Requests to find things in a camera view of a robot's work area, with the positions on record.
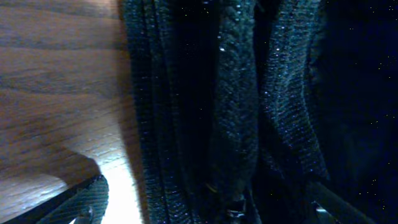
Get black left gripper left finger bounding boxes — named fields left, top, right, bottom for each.
left=4, top=175, right=109, bottom=224

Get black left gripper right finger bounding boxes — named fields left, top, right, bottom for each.
left=306, top=182, right=376, bottom=224

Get black sparkly cardigan pearl buttons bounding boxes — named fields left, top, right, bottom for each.
left=123, top=0, right=397, bottom=223

